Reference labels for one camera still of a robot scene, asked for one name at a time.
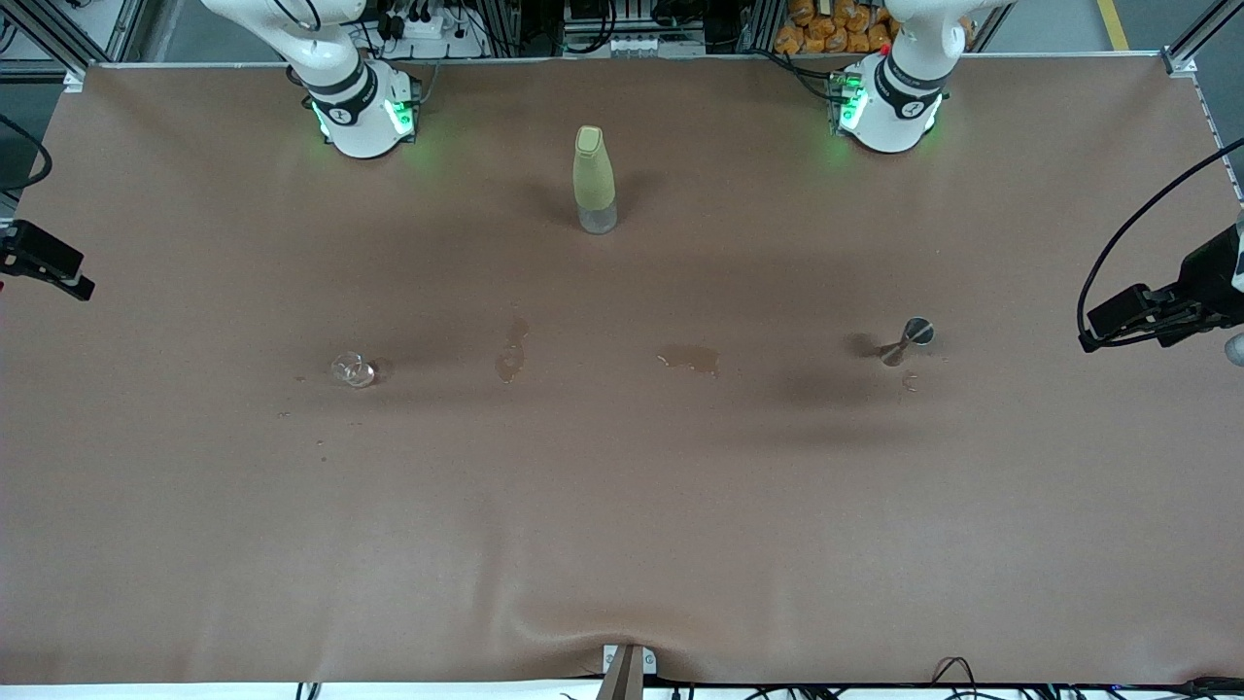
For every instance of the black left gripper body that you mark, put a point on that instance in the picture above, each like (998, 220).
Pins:
(1208, 274)

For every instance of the steel double jigger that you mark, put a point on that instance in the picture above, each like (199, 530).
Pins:
(909, 340)

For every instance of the small clear glass beaker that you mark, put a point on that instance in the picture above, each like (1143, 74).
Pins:
(354, 369)

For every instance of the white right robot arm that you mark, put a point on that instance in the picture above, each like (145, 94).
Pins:
(364, 117)

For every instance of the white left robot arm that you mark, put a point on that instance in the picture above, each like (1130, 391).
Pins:
(889, 117)

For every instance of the small liquid puddle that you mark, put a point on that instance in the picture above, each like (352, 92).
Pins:
(910, 381)

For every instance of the yellow floor tape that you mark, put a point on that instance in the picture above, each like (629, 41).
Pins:
(1113, 24)

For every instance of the orange bread pile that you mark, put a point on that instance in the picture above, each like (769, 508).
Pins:
(816, 34)

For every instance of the wide liquid puddle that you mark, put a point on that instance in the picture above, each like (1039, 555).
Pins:
(692, 360)

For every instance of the white power strip black plugs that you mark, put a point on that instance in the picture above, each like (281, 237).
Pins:
(442, 44)

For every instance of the long liquid puddle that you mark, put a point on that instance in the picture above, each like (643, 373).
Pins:
(510, 360)

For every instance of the brown table mat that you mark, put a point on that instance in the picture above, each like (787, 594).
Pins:
(622, 506)

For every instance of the long white socket strip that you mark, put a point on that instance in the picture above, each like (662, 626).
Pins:
(632, 44)

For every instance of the aluminium frame post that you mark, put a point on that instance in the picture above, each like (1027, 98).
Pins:
(76, 78)
(1205, 27)

